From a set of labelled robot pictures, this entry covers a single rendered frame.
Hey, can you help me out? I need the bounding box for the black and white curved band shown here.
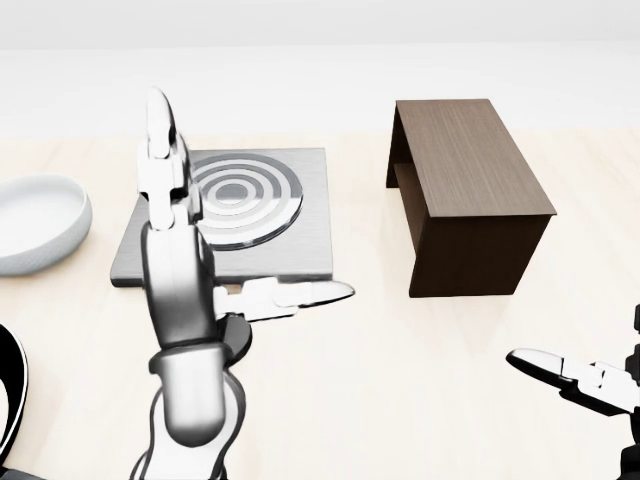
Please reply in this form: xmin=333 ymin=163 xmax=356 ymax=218
xmin=0 ymin=322 xmax=30 ymax=443

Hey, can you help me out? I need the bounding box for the dark brown wooden cabinet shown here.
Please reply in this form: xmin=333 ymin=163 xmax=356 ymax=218
xmin=385 ymin=98 xmax=558 ymax=300

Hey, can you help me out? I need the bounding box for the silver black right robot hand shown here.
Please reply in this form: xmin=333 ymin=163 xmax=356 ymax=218
xmin=505 ymin=302 xmax=640 ymax=417

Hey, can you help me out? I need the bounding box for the white bowl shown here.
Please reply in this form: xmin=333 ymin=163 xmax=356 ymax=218
xmin=0 ymin=173 xmax=94 ymax=278

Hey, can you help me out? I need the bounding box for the flat grey stove plate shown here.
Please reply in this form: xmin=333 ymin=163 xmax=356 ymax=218
xmin=109 ymin=147 xmax=334 ymax=289

